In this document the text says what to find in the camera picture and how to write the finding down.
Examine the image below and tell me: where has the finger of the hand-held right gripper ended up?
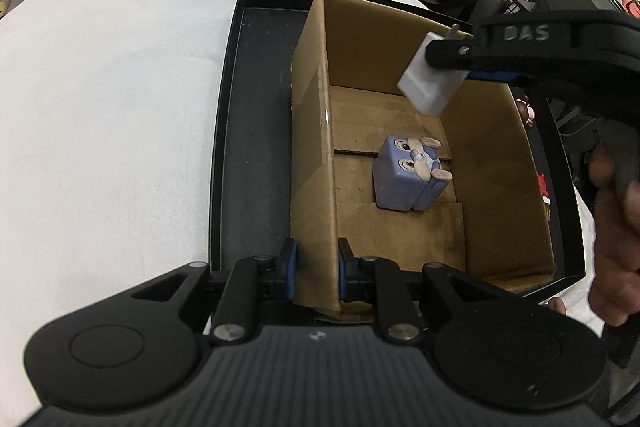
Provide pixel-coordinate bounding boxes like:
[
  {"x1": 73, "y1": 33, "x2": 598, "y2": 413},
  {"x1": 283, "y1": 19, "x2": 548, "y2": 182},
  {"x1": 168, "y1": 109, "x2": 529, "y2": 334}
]
[{"x1": 425, "y1": 34, "x2": 522, "y2": 84}]

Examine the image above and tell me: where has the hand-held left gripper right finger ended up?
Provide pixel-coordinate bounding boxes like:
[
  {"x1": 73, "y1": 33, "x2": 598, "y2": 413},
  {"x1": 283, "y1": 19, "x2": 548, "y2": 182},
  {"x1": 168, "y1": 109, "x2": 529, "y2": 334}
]
[{"x1": 337, "y1": 238, "x2": 506, "y2": 343}]

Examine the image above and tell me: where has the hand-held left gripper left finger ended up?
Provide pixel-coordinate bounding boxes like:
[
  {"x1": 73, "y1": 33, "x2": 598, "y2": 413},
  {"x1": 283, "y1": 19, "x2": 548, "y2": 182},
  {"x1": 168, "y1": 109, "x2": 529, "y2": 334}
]
[{"x1": 130, "y1": 239, "x2": 301, "y2": 343}]

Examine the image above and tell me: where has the white power adapter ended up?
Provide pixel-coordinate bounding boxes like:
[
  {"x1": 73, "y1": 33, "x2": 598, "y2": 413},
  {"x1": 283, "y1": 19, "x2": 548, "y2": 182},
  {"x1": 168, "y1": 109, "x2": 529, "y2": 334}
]
[{"x1": 397, "y1": 24, "x2": 473, "y2": 116}]

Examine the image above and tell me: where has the brown cardboard box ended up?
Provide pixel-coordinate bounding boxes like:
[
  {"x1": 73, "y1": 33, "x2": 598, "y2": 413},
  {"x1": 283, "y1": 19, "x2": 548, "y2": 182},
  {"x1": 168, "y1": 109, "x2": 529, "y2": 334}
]
[{"x1": 290, "y1": 0, "x2": 558, "y2": 320}]

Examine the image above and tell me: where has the black shallow tray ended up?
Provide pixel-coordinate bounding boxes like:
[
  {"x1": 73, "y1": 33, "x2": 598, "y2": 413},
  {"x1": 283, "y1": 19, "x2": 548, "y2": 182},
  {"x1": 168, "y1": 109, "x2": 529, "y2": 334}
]
[{"x1": 209, "y1": 0, "x2": 586, "y2": 328}]

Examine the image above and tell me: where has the person's right hand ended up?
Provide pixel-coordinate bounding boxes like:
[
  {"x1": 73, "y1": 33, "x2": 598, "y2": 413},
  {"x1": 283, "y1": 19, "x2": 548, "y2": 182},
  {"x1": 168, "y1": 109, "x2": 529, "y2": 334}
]
[{"x1": 547, "y1": 146, "x2": 640, "y2": 328}]

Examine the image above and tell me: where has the brown pink small figurine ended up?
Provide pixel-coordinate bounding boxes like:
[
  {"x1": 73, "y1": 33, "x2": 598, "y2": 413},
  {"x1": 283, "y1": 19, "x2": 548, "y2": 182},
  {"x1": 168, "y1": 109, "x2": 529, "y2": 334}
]
[{"x1": 516, "y1": 97, "x2": 537, "y2": 128}]

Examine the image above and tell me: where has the purple cube toy figure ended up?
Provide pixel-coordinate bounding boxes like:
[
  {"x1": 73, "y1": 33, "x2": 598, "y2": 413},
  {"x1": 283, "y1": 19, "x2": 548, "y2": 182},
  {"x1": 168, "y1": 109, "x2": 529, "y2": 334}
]
[{"x1": 375, "y1": 136, "x2": 453, "y2": 212}]

